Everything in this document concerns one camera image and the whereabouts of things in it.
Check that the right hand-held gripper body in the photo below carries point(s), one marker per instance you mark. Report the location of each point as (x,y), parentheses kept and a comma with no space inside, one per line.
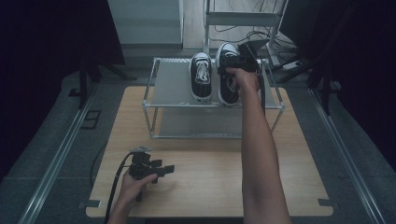
(249,59)

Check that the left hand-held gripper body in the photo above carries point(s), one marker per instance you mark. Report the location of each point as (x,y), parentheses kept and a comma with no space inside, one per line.
(140,169)

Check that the black canvas sneaker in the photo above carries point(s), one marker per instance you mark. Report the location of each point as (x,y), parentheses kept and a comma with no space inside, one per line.
(227,90)
(200,77)

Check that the grey metal shoe rack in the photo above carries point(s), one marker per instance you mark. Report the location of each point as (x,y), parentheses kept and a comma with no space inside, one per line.
(172,84)

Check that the person's left hand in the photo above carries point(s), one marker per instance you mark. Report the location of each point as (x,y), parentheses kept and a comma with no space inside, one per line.
(135,188)

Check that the person's right hand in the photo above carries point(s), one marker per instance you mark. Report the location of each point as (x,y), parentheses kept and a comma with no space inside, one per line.
(246,81)

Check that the white metal stand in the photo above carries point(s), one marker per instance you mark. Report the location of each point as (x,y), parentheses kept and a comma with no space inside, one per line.
(239,18)

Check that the white power strip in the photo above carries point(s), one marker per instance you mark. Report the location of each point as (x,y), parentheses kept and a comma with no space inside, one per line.
(291,65)

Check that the black stand legs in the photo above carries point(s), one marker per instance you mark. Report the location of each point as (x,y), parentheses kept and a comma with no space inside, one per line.
(83,84)
(325,90)

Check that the white cabinet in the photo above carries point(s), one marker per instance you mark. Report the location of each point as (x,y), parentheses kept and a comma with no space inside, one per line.
(146,21)

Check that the dark curtain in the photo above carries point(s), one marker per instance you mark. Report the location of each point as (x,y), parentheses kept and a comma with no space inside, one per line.
(361,62)
(46,62)

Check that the grey table corner bracket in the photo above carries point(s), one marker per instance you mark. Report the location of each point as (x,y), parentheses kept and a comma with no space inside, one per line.
(90,204)
(330,203)

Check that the black floor frame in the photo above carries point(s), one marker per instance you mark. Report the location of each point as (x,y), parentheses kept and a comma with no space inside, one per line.
(91,119)

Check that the aluminium floor rail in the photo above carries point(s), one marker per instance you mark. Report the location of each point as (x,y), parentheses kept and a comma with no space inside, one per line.
(345,152)
(59,155)

